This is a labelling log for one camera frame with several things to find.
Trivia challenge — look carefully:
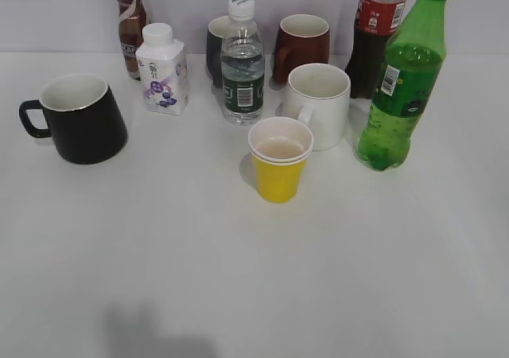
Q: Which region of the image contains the black mug white interior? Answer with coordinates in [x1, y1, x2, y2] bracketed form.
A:
[18, 73, 128, 165]

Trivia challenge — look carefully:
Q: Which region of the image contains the green soda bottle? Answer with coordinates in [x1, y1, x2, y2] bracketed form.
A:
[357, 0, 447, 171]

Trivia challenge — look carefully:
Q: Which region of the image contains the white ceramic mug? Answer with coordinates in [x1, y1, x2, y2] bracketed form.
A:
[280, 63, 351, 151]

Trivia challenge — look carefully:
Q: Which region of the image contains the dark red mug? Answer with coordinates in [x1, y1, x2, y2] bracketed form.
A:
[272, 14, 330, 85]

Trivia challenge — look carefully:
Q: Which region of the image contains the dark grey mug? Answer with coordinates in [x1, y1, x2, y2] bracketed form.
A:
[206, 16, 230, 88]

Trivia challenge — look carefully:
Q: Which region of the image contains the yellow paper cup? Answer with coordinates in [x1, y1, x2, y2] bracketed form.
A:
[247, 116, 314, 204]

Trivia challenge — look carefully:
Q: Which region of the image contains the clear water bottle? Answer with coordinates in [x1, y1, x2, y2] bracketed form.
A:
[221, 0, 265, 126]

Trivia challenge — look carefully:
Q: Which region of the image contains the white blueberry yogurt bottle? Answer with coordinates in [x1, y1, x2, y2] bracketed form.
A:
[136, 23, 189, 115]

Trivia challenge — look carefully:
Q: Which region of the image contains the brown coffee drink bottle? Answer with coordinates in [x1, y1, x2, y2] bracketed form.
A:
[117, 0, 150, 80]

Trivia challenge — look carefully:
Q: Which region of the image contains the cola bottle red label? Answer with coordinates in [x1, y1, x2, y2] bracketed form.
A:
[345, 0, 407, 99]

